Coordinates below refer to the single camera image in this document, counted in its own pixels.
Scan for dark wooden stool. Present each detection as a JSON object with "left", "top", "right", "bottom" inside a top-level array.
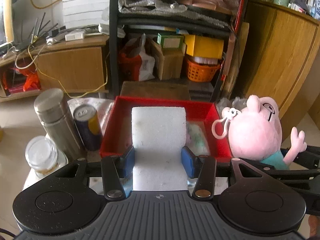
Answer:
[{"left": 120, "top": 81, "right": 190, "bottom": 100}]

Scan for yellow box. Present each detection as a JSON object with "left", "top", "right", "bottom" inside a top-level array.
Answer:
[{"left": 184, "top": 34, "right": 224, "bottom": 59}]

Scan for wooden TV cabinet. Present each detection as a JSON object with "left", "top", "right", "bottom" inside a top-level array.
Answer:
[{"left": 1, "top": 35, "right": 111, "bottom": 101}]

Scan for yellow cable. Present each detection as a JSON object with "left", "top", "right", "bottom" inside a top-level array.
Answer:
[{"left": 15, "top": 0, "right": 109, "bottom": 99}]

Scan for red cardboard box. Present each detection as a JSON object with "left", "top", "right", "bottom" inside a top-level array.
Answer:
[{"left": 100, "top": 96, "right": 232, "bottom": 162}]

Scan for black metal shelf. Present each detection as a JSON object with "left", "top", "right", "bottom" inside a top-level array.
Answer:
[{"left": 109, "top": 0, "right": 245, "bottom": 97}]

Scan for wooden cupboard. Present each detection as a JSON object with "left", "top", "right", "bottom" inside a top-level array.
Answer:
[{"left": 237, "top": 0, "right": 320, "bottom": 123}]

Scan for green small box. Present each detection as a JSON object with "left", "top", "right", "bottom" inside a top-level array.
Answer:
[{"left": 157, "top": 33, "right": 184, "bottom": 49}]

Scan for pink pig plush toy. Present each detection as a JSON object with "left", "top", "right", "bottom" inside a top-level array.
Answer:
[{"left": 212, "top": 95, "right": 307, "bottom": 170}]

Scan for brown cardboard box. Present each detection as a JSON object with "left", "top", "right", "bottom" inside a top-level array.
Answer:
[{"left": 148, "top": 39, "right": 184, "bottom": 81}]

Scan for red white plastic bag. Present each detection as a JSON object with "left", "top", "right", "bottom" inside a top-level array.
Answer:
[{"left": 118, "top": 34, "right": 155, "bottom": 81}]

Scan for white power adapter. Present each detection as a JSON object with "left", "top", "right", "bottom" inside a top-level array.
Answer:
[{"left": 65, "top": 30, "right": 86, "bottom": 41}]

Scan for steel thermos flask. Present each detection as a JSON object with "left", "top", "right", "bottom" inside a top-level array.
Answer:
[{"left": 34, "top": 88, "right": 87, "bottom": 161}]

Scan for pink pot lid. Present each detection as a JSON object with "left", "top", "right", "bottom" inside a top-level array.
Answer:
[{"left": 177, "top": 0, "right": 232, "bottom": 15}]

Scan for white foam block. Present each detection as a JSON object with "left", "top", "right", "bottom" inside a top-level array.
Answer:
[{"left": 131, "top": 107, "right": 188, "bottom": 191}]

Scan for blue yellow drink can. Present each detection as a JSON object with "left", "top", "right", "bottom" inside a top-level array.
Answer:
[{"left": 73, "top": 104, "right": 103, "bottom": 151}]

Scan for clear glass jar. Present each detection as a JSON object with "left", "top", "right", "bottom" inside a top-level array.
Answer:
[{"left": 25, "top": 136, "right": 68, "bottom": 179}]

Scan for orange plastic basket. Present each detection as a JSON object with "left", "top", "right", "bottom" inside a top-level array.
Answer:
[{"left": 184, "top": 58, "right": 221, "bottom": 83}]

